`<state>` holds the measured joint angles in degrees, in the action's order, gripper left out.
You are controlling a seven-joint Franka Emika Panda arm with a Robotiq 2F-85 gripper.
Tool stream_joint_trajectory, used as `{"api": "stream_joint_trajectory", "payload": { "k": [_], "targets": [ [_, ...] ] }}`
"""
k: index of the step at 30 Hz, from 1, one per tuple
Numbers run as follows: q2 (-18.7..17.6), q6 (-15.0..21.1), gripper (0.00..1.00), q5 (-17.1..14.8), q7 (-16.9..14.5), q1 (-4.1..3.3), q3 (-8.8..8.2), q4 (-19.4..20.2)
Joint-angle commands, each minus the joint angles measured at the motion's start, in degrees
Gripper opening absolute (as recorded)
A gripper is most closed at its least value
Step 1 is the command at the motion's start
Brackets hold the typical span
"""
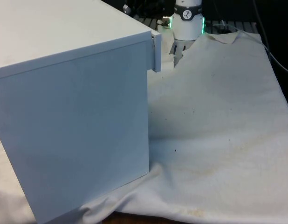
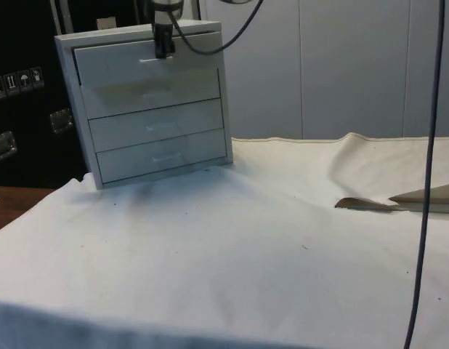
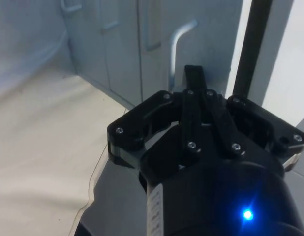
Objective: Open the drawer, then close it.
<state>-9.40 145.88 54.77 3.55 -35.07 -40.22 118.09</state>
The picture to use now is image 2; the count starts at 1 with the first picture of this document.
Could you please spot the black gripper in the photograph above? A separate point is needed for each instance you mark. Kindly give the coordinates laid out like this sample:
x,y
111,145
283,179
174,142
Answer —
x,y
163,32

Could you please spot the white drawer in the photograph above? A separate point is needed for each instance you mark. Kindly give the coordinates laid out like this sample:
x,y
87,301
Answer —
x,y
112,63

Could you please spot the white chest of drawers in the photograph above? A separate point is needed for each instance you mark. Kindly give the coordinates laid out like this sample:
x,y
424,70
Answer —
x,y
155,134

